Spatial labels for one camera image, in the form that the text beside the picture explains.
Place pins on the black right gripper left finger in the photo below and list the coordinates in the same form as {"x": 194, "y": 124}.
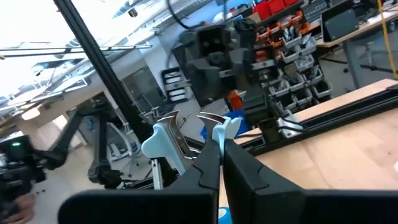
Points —
{"x": 155, "y": 208}

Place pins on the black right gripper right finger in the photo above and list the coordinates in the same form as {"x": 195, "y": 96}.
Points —
{"x": 280, "y": 208}

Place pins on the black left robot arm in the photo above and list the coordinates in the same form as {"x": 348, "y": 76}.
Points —
{"x": 256, "y": 105}

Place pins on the orange container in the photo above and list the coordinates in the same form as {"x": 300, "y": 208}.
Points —
{"x": 235, "y": 99}

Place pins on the black rack with white slots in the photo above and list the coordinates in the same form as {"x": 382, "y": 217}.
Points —
{"x": 174, "y": 84}

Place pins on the blue storage bin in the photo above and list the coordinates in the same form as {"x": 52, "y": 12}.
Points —
{"x": 244, "y": 126}

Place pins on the white office chair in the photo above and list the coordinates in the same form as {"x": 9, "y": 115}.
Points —
{"x": 119, "y": 140}

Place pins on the red storage bins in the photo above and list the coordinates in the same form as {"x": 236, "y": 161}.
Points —
{"x": 267, "y": 7}

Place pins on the parts bin rack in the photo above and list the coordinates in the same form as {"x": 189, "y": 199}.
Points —
{"x": 295, "y": 56}

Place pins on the black floor stand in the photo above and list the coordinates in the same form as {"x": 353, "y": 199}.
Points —
{"x": 101, "y": 140}

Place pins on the person's hand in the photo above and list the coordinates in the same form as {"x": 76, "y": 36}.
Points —
{"x": 18, "y": 208}

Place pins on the dark laptop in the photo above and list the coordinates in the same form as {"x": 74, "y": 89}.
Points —
{"x": 340, "y": 25}

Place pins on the black device with green light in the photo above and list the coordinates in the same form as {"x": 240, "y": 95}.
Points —
{"x": 15, "y": 168}

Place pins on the wooden desk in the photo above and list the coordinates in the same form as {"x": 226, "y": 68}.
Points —
{"x": 373, "y": 26}

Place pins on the black aluminium table frame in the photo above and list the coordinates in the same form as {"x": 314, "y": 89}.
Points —
{"x": 93, "y": 53}

